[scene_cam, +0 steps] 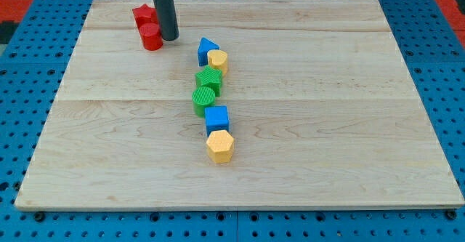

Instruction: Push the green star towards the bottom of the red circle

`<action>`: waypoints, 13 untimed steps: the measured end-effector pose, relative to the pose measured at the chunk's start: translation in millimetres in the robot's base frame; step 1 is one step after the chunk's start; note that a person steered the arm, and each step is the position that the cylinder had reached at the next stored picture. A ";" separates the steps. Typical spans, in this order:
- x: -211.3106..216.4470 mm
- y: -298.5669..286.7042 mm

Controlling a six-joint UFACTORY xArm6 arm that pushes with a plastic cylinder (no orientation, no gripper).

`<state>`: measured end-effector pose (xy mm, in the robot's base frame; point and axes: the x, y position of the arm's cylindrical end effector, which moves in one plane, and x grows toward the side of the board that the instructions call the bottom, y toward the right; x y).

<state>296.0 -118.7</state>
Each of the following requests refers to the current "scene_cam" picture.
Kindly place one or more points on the blue cube block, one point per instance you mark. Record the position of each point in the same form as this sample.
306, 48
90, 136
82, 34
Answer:
216, 118

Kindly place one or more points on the green cylinder block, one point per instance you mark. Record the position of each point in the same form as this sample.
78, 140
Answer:
203, 97

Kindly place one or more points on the green star block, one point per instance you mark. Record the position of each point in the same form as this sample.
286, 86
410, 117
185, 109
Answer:
211, 78

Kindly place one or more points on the blue triangle block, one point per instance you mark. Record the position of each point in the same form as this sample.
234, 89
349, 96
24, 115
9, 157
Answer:
204, 47

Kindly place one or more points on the yellow heart block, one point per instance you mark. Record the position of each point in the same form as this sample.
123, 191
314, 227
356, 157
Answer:
218, 59

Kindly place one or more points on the light wooden board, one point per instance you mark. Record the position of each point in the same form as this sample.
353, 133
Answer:
322, 107

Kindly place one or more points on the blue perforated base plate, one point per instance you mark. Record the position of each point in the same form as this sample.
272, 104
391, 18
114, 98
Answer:
35, 59

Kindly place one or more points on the red star block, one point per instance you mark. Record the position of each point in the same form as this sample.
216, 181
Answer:
145, 14

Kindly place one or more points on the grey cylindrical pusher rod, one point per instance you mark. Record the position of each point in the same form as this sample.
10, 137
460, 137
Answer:
167, 19

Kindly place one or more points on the yellow hexagon block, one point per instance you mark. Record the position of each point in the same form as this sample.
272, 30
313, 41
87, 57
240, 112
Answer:
220, 146

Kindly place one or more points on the red cylinder block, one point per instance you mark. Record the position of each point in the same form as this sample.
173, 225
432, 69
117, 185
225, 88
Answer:
151, 36

